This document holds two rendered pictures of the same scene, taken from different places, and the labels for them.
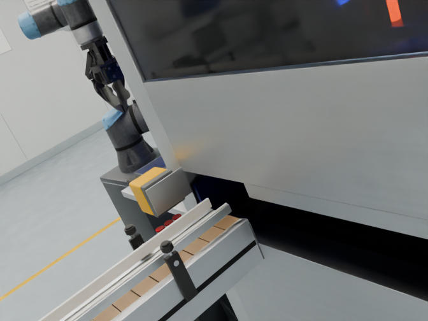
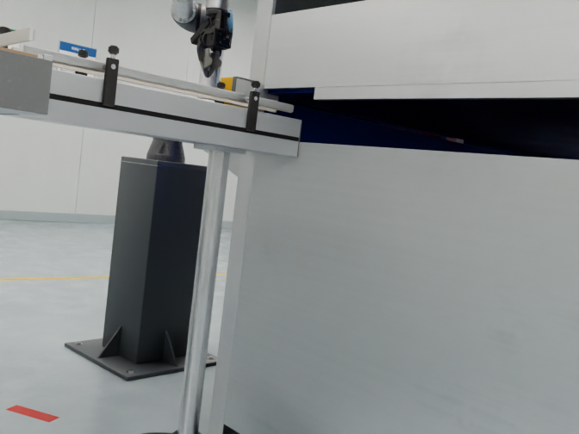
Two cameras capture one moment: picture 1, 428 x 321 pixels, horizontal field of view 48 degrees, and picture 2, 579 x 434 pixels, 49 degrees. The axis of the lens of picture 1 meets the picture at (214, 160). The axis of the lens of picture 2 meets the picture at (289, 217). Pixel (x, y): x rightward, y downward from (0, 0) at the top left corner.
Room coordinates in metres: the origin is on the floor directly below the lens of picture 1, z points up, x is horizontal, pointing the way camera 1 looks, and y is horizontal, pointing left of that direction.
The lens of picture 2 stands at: (-0.77, 0.35, 0.80)
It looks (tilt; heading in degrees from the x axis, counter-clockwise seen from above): 4 degrees down; 347
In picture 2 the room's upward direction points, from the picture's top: 7 degrees clockwise
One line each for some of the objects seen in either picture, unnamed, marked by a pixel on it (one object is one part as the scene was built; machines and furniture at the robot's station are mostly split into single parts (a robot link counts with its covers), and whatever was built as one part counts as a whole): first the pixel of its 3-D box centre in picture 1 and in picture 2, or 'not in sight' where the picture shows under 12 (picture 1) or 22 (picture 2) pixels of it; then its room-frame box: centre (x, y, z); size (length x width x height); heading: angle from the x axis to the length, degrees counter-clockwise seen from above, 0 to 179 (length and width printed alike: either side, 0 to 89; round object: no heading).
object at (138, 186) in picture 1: (156, 191); (237, 92); (0.93, 0.13, 1.00); 0.08 x 0.07 x 0.07; 30
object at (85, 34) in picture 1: (89, 33); (218, 6); (1.36, 0.17, 1.31); 0.08 x 0.08 x 0.05
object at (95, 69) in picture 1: (103, 62); (215, 30); (1.36, 0.17, 1.23); 0.09 x 0.08 x 0.12; 30
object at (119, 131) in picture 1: (121, 124); not in sight; (1.80, 0.27, 0.96); 0.13 x 0.12 x 0.14; 85
